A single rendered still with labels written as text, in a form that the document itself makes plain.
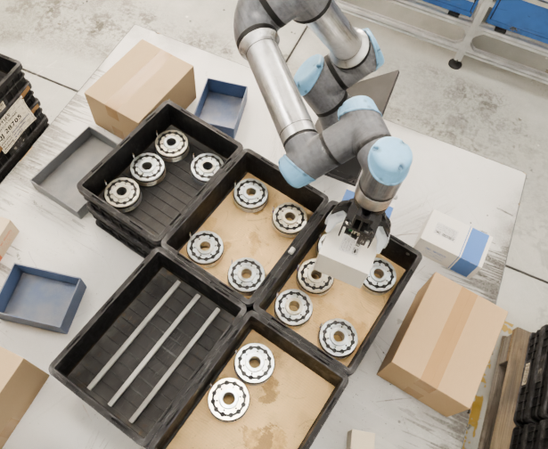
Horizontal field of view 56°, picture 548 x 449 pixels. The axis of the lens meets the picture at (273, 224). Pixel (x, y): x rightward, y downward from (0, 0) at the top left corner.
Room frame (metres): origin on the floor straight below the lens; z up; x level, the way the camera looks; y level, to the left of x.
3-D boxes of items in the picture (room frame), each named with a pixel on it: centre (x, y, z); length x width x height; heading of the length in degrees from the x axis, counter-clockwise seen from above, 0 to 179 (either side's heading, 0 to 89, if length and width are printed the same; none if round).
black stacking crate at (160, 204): (0.80, 0.34, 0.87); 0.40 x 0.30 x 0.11; 153
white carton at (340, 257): (0.58, -0.19, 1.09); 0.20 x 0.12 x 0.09; 164
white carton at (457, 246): (0.79, -0.57, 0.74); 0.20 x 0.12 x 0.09; 69
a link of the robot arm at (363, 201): (0.56, -0.19, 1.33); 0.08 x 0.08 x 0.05
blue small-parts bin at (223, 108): (1.20, 0.25, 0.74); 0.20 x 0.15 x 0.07; 175
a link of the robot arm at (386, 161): (0.56, -0.19, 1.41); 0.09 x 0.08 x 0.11; 25
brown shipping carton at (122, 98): (1.17, 0.51, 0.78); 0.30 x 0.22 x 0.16; 156
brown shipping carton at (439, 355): (0.45, -0.51, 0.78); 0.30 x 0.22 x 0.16; 156
